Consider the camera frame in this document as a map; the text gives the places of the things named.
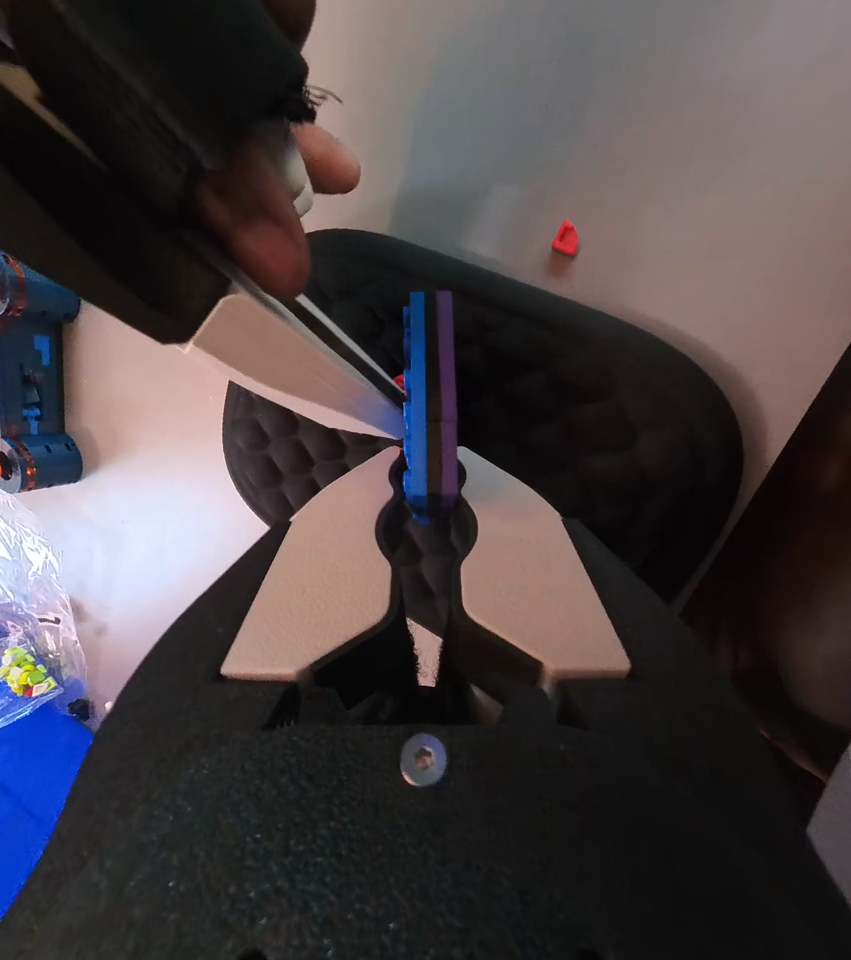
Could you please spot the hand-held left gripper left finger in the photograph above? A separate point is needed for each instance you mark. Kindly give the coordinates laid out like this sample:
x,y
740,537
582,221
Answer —
x,y
313,592

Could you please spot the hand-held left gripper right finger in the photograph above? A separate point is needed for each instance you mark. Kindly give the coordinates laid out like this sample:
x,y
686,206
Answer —
x,y
538,592

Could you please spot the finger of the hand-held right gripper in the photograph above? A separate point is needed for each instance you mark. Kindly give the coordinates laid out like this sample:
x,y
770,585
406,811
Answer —
x,y
298,375
354,351

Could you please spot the blue purple brick plate assembly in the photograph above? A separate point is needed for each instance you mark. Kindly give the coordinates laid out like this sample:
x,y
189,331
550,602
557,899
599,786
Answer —
x,y
429,405

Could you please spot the person's right hand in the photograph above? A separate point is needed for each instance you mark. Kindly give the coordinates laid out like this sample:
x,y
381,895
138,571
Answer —
x,y
268,225

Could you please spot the black egg-crate foam mat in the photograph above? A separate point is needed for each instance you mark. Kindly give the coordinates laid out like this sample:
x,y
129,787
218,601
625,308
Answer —
x,y
583,420

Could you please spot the blue orange brick game controller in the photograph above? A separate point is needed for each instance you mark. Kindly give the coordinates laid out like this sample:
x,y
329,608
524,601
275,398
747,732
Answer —
x,y
20,360

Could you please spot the small red brick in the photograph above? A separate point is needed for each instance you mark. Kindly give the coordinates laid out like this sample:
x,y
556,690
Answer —
x,y
565,240

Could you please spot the person's dark jacket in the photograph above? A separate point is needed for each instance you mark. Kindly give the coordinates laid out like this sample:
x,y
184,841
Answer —
x,y
793,525

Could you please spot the yellow green small bricks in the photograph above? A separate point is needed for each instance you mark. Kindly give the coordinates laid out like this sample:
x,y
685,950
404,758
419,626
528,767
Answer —
x,y
26,671

